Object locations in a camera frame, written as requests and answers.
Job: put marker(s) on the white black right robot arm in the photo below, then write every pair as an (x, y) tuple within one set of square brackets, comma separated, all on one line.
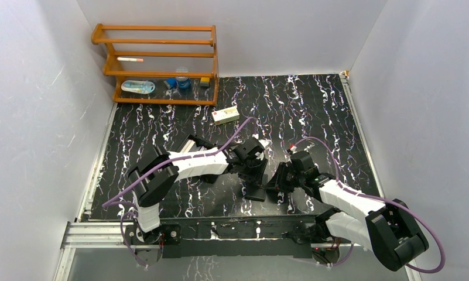
[(386, 229)]

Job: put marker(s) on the small yellow black block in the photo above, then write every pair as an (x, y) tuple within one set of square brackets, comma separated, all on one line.
[(205, 82)]

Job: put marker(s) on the blue jar clear lid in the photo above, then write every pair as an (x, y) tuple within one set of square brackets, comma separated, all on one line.
[(182, 80)]

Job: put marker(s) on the small blue block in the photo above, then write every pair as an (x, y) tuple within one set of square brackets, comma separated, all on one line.
[(170, 83)]

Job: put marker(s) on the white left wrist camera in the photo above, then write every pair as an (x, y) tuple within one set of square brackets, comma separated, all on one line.
[(264, 143)]

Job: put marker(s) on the white pink marker pen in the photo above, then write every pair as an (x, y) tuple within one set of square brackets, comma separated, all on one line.
[(130, 59)]

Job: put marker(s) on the white green red carton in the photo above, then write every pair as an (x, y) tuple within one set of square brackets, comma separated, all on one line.
[(223, 116)]

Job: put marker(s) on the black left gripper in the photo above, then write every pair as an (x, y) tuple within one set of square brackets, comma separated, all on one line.
[(253, 178)]

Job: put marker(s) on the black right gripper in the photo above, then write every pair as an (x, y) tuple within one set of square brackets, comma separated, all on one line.
[(279, 183)]

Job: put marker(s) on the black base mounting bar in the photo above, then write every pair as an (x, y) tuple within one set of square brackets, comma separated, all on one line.
[(296, 236)]

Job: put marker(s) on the blue white plastic package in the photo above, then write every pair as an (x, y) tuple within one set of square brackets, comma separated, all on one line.
[(138, 86)]

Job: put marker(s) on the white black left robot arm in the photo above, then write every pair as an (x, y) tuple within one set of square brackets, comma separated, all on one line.
[(197, 158)]

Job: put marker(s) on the wooden shelf rack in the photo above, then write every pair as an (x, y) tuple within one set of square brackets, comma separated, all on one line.
[(164, 49)]

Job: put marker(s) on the aluminium frame rail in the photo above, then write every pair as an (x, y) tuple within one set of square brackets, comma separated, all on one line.
[(86, 235)]

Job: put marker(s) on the black card holder box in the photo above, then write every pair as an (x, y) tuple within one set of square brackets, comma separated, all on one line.
[(194, 143)]

